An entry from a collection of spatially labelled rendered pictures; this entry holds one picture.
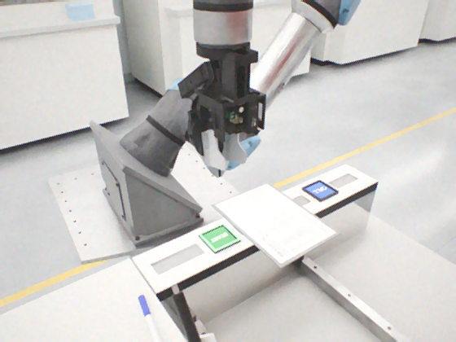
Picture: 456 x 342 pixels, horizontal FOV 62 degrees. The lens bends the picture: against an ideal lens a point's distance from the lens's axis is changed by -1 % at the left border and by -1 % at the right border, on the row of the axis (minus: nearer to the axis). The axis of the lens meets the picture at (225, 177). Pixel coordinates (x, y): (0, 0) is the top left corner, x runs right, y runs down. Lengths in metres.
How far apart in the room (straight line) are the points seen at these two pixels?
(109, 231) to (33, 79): 2.29
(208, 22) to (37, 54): 2.68
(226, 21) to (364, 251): 0.63
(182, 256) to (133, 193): 0.22
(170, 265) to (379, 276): 0.45
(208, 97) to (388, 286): 0.56
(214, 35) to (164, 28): 3.18
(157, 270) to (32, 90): 2.62
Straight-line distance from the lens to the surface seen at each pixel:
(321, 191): 0.83
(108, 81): 3.30
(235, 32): 0.48
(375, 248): 0.95
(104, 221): 1.00
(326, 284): 0.80
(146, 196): 0.85
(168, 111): 0.93
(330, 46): 5.13
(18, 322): 0.64
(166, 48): 3.70
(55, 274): 2.12
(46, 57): 3.13
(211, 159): 0.57
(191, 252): 0.68
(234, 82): 0.48
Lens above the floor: 1.43
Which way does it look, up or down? 33 degrees down
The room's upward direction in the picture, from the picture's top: straight up
